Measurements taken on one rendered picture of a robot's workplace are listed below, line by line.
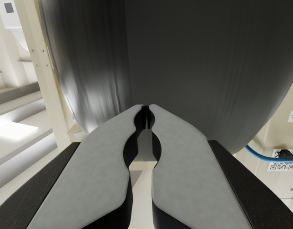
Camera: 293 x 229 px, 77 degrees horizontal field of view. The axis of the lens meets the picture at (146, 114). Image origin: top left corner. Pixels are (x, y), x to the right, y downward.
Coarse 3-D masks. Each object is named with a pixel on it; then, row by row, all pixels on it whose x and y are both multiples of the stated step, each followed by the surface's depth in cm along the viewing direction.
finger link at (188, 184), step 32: (160, 128) 9; (192, 128) 9; (160, 160) 7; (192, 160) 7; (160, 192) 6; (192, 192) 6; (224, 192) 6; (160, 224) 6; (192, 224) 5; (224, 224) 5
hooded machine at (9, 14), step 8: (0, 0) 322; (8, 0) 315; (0, 8) 330; (8, 8) 322; (8, 16) 330; (16, 16) 322; (8, 24) 339; (16, 24) 331; (16, 32) 351; (24, 40) 359; (24, 48) 377
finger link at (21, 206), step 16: (64, 160) 7; (32, 176) 7; (48, 176) 7; (16, 192) 6; (32, 192) 6; (48, 192) 6; (0, 208) 6; (16, 208) 6; (32, 208) 6; (0, 224) 5; (16, 224) 5
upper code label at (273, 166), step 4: (276, 152) 48; (292, 152) 48; (272, 156) 48; (276, 156) 48; (272, 164) 50; (276, 164) 49; (280, 164) 49; (284, 164) 49; (288, 164) 49; (292, 164) 49; (268, 168) 50; (272, 168) 50; (276, 168) 50; (280, 168) 50; (284, 168) 50; (288, 168) 50; (292, 168) 50
